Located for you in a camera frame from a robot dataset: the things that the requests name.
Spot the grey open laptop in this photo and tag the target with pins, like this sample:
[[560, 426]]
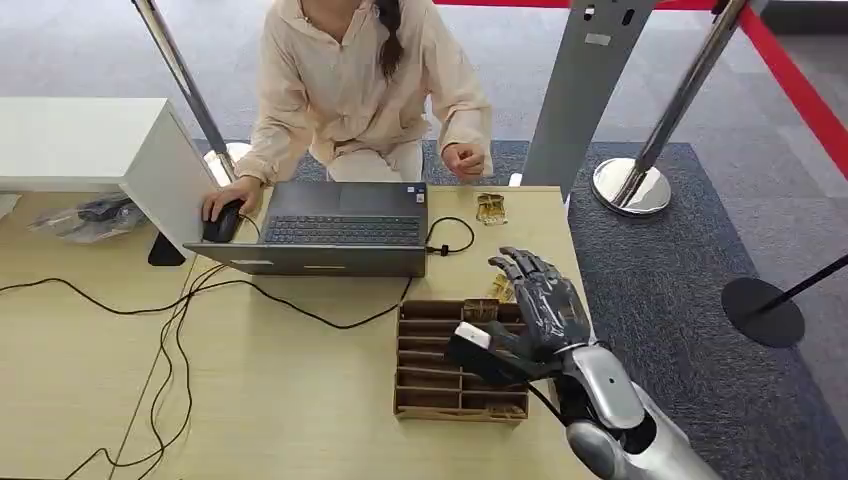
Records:
[[344, 228]]

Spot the black wedge stand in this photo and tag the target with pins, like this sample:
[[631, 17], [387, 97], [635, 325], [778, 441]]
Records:
[[164, 254]]

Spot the chrome stanchion post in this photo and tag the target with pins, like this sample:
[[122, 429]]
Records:
[[184, 83], [689, 86]]

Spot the grey metal sign stand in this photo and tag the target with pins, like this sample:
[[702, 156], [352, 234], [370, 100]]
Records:
[[580, 93]]

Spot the person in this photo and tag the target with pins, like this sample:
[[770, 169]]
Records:
[[351, 86]]

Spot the gold patterned card stack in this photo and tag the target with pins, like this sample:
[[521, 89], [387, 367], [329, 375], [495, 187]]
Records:
[[491, 208]]

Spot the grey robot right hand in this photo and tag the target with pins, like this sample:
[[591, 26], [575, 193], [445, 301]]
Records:
[[550, 308]]

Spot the red barrier belt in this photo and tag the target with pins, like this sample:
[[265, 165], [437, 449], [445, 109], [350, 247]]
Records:
[[503, 2], [795, 89]]

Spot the wooden card sorting box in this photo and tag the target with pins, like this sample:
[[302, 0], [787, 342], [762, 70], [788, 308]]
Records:
[[430, 371]]

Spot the black computer mouse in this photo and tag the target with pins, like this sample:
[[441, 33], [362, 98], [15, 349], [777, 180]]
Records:
[[222, 228]]

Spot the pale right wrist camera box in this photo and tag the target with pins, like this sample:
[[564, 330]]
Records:
[[474, 341]]

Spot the white cabinet box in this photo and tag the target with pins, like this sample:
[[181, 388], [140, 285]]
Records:
[[86, 139]]

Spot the person's left hand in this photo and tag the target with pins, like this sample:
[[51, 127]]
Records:
[[464, 160]]

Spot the person's right hand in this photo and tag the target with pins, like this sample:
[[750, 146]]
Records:
[[235, 191]]

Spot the black stanchion post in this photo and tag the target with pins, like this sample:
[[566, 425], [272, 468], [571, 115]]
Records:
[[762, 314]]

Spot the clear plastic bag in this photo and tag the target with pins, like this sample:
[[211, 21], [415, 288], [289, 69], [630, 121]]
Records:
[[93, 217]]

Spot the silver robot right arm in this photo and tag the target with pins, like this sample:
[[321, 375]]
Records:
[[609, 391]]

